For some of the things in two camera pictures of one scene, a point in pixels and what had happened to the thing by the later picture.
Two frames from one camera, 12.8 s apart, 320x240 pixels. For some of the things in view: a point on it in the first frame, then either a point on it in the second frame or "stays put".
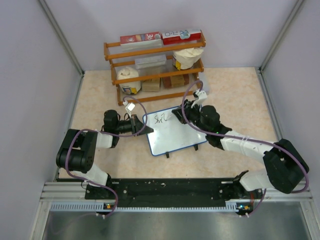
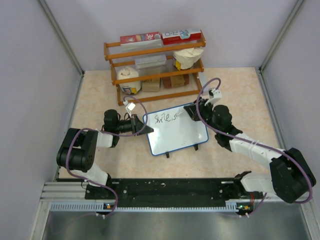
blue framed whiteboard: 172,135 stays put
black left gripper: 136,124 stays put
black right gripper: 188,109 -> 192,110
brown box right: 176,81 stays put
